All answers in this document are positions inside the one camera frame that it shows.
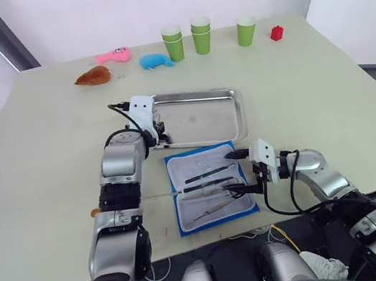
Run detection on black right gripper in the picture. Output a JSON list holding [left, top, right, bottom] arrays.
[[219, 158, 275, 201]]

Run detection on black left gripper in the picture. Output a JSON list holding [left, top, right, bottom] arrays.
[[147, 110, 175, 151]]

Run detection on silver surgical instrument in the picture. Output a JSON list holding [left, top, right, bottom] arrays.
[[189, 197, 240, 222]]

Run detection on rectangular metal tray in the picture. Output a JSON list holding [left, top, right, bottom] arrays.
[[142, 79, 250, 158]]

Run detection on blue surgical instrument pack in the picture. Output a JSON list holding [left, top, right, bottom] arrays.
[[162, 137, 264, 240]]

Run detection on black tweezers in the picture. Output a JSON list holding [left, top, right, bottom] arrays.
[[177, 175, 238, 196]]

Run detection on thin metal probe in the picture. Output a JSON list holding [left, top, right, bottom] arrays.
[[143, 190, 184, 201]]

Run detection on blue plush toy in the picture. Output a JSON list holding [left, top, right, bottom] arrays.
[[138, 49, 177, 74]]

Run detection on green paper cup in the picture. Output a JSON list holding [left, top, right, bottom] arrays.
[[234, 14, 261, 49], [189, 14, 213, 35], [163, 35, 186, 65], [191, 26, 215, 57], [159, 23, 184, 44]]

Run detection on brown plush toy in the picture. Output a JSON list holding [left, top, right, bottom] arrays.
[[72, 63, 116, 90]]

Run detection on pink plush toy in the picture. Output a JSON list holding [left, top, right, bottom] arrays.
[[93, 45, 134, 69]]

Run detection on white sneaker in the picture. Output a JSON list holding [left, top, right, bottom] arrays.
[[297, 243, 352, 281]]

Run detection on red toy block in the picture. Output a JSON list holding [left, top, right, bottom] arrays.
[[268, 24, 287, 43]]

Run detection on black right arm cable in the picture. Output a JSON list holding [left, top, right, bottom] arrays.
[[224, 125, 376, 267]]

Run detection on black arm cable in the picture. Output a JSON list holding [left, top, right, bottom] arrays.
[[106, 98, 152, 161], [224, 125, 376, 267]]

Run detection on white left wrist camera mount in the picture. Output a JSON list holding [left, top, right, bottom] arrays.
[[123, 92, 163, 148]]

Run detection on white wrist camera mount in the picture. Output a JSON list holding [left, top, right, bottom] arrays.
[[123, 92, 163, 148], [245, 135, 283, 187]]

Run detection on black-handled surgical instrument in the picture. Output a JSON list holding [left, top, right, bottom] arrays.
[[182, 162, 239, 185]]

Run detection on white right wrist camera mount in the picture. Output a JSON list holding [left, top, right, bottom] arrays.
[[245, 135, 283, 187]]

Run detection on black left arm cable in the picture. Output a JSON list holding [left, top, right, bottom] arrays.
[[106, 98, 152, 161]]

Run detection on yellow cable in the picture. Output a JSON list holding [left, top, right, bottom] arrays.
[[268, 221, 300, 257]]

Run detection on white cable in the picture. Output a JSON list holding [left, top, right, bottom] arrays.
[[128, 255, 174, 281]]

